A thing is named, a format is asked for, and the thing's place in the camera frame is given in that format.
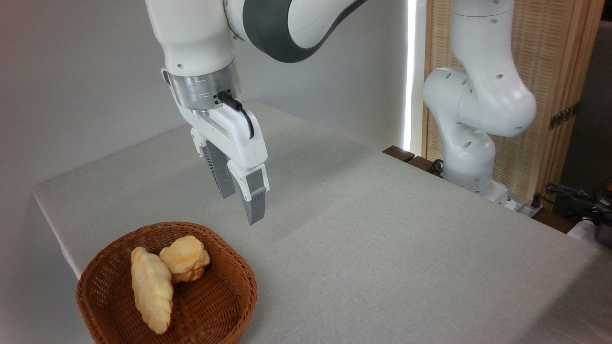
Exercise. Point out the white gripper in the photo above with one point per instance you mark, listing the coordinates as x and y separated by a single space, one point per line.
234 138

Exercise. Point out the round bread roll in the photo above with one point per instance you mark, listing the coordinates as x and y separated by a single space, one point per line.
185 258

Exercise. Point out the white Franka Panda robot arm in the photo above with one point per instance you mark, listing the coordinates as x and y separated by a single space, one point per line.
201 33

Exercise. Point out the long croissant bread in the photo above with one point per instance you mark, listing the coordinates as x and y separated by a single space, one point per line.
150 291

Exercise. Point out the brown wicker basket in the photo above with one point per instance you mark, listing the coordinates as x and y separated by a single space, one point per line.
215 306

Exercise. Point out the grey tablecloth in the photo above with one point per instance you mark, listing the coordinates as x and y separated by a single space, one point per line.
382 239

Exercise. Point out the white power strip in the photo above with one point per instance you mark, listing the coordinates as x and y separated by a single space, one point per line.
523 208

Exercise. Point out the metal screen hinge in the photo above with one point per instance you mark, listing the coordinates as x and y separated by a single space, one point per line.
564 115

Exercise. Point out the bamboo folding screen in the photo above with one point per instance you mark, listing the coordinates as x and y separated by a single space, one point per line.
550 57

